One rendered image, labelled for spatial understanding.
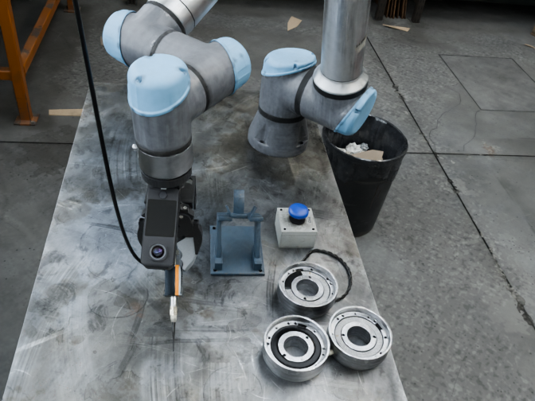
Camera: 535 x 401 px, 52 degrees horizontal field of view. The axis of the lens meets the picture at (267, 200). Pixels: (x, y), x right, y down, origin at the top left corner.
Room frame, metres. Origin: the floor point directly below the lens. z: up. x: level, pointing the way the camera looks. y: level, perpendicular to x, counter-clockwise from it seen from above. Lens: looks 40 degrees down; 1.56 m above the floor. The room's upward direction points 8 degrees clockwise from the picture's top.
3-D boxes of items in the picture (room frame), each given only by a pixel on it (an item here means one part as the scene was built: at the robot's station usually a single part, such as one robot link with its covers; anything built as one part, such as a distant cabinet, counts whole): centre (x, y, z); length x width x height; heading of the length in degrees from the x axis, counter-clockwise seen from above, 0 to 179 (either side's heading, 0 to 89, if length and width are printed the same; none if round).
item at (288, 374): (0.52, -0.08, 0.82); 0.10 x 0.10 x 0.04
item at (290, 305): (0.65, -0.09, 0.82); 0.10 x 0.10 x 0.04
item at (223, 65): (0.70, 0.12, 1.19); 0.11 x 0.11 x 0.08; 60
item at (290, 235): (0.81, -0.06, 0.82); 0.08 x 0.07 x 0.05; 12
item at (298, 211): (0.81, -0.06, 0.85); 0.04 x 0.04 x 0.05
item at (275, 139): (1.14, 0.00, 0.85); 0.15 x 0.15 x 0.10
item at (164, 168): (0.60, 0.15, 1.11); 0.08 x 0.08 x 0.05
